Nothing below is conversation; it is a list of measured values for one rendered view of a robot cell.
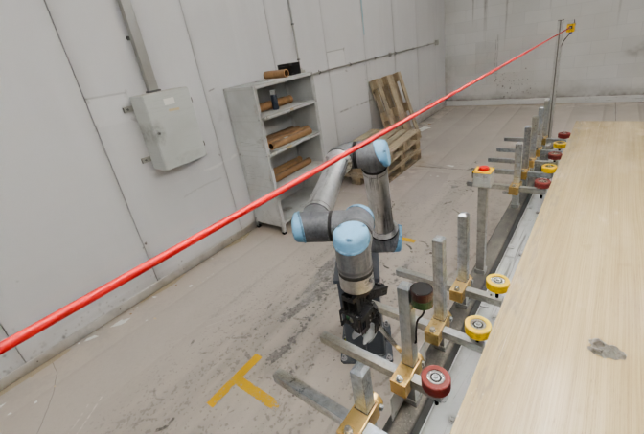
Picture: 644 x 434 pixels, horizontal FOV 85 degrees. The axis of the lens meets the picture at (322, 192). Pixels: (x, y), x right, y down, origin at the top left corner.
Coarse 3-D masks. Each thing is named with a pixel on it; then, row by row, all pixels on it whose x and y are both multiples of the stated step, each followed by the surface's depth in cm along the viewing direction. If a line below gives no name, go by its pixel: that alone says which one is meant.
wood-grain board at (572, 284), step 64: (576, 128) 275; (640, 128) 254; (576, 192) 182; (640, 192) 173; (576, 256) 136; (640, 256) 131; (512, 320) 112; (576, 320) 108; (640, 320) 105; (512, 384) 93; (576, 384) 90; (640, 384) 88
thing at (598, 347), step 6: (594, 342) 100; (600, 342) 98; (588, 348) 99; (594, 348) 97; (600, 348) 98; (606, 348) 97; (612, 348) 97; (618, 348) 97; (600, 354) 96; (606, 354) 96; (612, 354) 95; (618, 354) 95; (624, 354) 95
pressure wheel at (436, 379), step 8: (432, 368) 100; (440, 368) 100; (424, 376) 98; (432, 376) 98; (440, 376) 98; (448, 376) 97; (424, 384) 96; (432, 384) 95; (440, 384) 95; (448, 384) 95; (432, 392) 95; (440, 392) 94; (448, 392) 95
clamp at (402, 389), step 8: (424, 360) 110; (400, 368) 106; (408, 368) 105; (416, 368) 105; (392, 376) 104; (408, 376) 103; (392, 384) 103; (400, 384) 101; (408, 384) 102; (400, 392) 102; (408, 392) 103
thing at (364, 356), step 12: (324, 336) 123; (336, 336) 122; (336, 348) 120; (348, 348) 117; (360, 348) 116; (360, 360) 114; (372, 360) 111; (384, 360) 110; (384, 372) 108; (420, 384) 101
